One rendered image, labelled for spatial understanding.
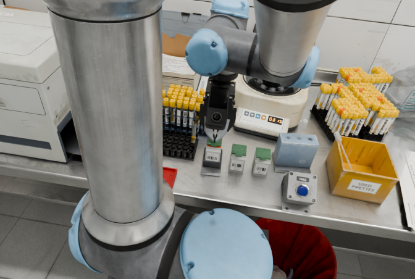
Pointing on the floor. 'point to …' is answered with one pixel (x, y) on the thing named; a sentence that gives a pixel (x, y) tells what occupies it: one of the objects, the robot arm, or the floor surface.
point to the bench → (247, 188)
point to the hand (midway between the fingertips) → (214, 139)
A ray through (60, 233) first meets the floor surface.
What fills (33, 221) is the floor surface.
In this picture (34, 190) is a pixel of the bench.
